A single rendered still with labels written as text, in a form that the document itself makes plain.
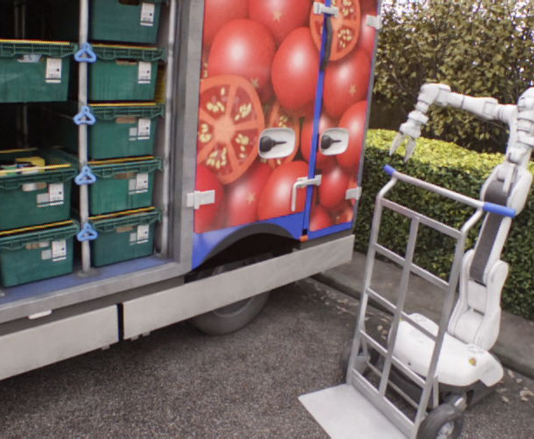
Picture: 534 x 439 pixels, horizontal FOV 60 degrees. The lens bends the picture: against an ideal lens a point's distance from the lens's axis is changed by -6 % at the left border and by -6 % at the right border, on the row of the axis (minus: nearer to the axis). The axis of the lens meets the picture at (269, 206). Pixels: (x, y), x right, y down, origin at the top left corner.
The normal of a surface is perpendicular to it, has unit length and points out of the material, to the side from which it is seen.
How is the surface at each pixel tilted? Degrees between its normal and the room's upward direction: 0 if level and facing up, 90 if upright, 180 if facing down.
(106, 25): 91
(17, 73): 97
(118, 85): 91
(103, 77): 91
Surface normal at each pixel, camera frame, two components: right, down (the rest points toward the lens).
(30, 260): 0.69, 0.27
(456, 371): -0.16, -0.33
